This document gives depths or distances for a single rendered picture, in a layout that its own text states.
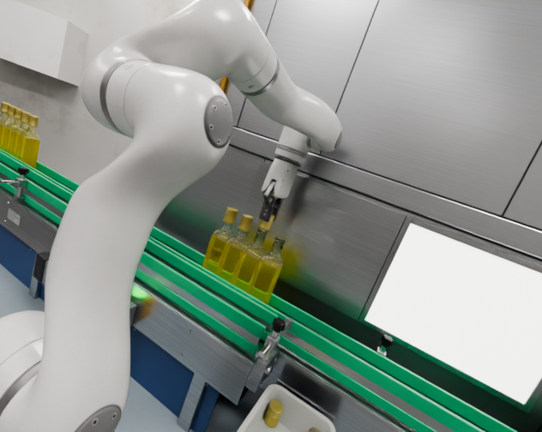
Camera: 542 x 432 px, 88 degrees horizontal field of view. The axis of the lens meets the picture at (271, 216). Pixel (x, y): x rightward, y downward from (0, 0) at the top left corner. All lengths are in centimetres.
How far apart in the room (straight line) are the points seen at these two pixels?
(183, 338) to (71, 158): 328
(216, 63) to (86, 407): 45
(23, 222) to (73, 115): 265
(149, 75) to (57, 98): 364
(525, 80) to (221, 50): 74
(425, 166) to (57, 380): 86
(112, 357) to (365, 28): 97
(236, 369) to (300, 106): 63
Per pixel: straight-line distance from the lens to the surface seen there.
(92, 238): 38
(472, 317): 92
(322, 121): 66
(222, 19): 45
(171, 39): 45
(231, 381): 81
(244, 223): 81
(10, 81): 430
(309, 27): 106
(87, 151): 382
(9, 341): 50
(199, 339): 81
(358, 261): 87
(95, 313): 40
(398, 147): 89
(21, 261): 144
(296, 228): 90
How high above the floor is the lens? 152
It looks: 11 degrees down
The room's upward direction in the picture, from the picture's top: 20 degrees clockwise
